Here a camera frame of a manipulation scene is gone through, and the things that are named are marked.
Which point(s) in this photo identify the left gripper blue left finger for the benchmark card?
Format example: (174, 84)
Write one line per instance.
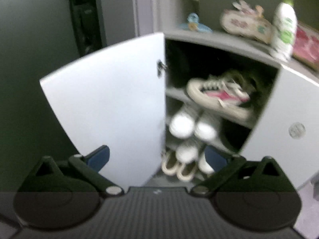
(97, 159)

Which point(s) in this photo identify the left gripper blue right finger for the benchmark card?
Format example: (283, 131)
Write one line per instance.
(216, 158)

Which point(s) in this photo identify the cream clog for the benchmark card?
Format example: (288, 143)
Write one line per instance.
(169, 164)
(186, 172)

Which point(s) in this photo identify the left white cabinet door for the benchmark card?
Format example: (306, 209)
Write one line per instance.
(115, 97)

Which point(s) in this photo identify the white cabinet door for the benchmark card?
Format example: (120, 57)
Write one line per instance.
(287, 129)
(115, 97)

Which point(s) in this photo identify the pink white sneaker on shelf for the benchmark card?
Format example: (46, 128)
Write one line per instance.
(230, 94)

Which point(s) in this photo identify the right white cabinet door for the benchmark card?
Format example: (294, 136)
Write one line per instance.
(287, 129)

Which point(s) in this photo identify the grey shoe cabinet shelves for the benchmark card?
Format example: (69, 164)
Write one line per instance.
(190, 55)

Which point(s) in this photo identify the blue ornament on cabinet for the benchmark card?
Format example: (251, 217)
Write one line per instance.
(193, 24)

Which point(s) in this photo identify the dark entrance door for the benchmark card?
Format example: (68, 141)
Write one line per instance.
(88, 25)

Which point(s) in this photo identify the pink patterned box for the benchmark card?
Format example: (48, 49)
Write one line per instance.
(306, 46)

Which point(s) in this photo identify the white decorated tissue box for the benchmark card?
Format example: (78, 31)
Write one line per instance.
(247, 22)

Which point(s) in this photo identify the white green bottle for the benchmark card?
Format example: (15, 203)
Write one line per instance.
(284, 28)

